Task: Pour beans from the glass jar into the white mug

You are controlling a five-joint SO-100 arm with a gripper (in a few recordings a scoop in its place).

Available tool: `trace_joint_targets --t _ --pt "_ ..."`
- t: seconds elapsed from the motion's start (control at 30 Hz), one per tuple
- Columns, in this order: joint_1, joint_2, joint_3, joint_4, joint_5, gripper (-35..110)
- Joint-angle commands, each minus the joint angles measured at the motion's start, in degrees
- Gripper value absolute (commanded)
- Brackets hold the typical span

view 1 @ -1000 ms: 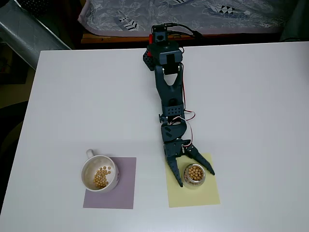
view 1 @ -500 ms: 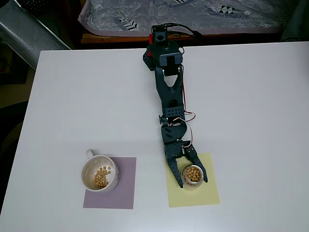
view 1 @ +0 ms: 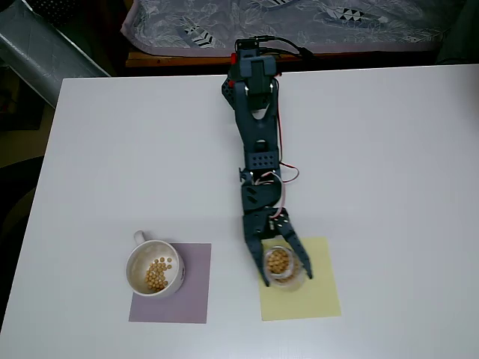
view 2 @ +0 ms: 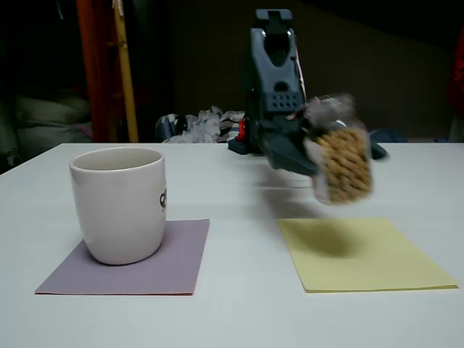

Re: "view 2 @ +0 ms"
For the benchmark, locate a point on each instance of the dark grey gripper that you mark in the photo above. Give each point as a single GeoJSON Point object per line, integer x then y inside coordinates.
{"type": "Point", "coordinates": [290, 154]}

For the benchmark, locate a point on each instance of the clear jar with orange label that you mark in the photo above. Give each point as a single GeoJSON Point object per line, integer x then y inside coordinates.
{"type": "Point", "coordinates": [340, 170]}

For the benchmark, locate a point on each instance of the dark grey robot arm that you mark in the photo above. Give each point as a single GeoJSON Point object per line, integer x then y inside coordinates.
{"type": "Point", "coordinates": [275, 79]}

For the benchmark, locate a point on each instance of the red clamp piece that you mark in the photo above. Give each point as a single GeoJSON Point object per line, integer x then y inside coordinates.
{"type": "Point", "coordinates": [241, 130]}

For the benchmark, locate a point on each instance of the yellow paper sheet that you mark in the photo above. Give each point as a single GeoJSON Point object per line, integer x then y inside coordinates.
{"type": "Point", "coordinates": [380, 261]}

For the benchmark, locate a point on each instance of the floral patterned bedsheet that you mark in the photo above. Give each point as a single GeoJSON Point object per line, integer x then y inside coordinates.
{"type": "Point", "coordinates": [203, 125]}

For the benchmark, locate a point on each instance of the purple paper sheet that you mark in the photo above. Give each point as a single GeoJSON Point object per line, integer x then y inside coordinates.
{"type": "Point", "coordinates": [174, 253]}

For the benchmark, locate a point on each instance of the bamboo pole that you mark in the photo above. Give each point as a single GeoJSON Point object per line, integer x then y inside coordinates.
{"type": "Point", "coordinates": [127, 79]}

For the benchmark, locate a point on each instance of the white ceramic mug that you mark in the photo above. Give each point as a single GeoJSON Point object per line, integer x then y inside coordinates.
{"type": "Point", "coordinates": [116, 206]}

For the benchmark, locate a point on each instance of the grey pillow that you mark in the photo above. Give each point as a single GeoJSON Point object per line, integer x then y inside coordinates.
{"type": "Point", "coordinates": [43, 116]}

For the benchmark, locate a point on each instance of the orange wooden post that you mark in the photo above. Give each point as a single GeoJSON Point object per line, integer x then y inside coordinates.
{"type": "Point", "coordinates": [98, 72]}

